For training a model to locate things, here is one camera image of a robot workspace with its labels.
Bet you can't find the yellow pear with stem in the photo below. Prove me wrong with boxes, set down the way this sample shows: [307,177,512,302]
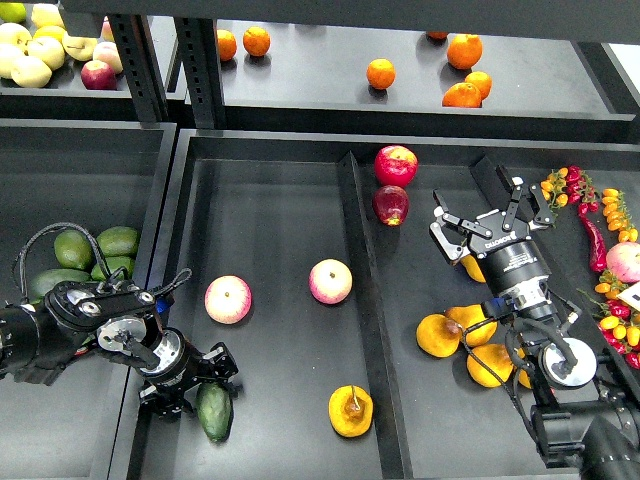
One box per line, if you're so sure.
[328,385,374,438]

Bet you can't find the large orange on shelf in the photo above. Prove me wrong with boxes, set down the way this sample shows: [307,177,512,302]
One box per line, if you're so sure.
[447,34,483,70]

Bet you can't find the pink apple left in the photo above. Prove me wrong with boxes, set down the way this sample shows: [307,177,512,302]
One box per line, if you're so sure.
[204,275,252,325]

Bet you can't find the red apple on shelf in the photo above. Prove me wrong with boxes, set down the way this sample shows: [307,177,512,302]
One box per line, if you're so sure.
[81,60,117,91]

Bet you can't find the yellow pear left pile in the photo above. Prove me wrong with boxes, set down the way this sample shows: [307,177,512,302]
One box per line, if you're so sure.
[416,314,462,358]

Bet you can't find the pink apple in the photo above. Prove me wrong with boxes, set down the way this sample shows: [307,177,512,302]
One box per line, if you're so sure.
[308,258,353,305]
[204,275,252,325]

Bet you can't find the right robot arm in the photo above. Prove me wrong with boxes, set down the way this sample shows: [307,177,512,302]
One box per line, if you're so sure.
[429,158,639,479]

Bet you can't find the bright red apple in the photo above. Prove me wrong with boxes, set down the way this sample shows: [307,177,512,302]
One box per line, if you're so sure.
[374,145,419,188]

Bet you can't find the green avocado top left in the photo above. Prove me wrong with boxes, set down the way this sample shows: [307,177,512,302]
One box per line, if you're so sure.
[54,229,93,270]

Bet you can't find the pink peach right edge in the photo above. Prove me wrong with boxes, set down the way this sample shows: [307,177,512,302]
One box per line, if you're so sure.
[606,241,640,283]

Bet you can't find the red chili pepper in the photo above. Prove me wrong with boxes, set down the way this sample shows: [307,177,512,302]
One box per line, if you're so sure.
[577,202,607,273]

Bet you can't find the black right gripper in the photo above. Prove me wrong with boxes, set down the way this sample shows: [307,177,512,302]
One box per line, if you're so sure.
[429,165,555,315]

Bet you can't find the orange on shelf centre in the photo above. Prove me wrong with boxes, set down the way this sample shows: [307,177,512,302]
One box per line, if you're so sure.
[366,58,396,90]

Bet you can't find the dark red apple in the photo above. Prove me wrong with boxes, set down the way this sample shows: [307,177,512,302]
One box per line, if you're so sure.
[372,185,409,227]

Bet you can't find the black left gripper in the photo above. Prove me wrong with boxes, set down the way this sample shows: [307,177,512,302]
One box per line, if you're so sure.
[138,328,239,418]

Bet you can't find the dark green avocado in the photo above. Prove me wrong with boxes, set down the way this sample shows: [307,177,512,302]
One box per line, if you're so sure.
[196,383,233,442]

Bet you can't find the pink apple centre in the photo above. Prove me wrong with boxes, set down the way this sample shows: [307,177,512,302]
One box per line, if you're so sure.
[308,258,353,305]

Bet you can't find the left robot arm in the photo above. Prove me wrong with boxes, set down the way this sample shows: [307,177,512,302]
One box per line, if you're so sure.
[1,222,238,418]

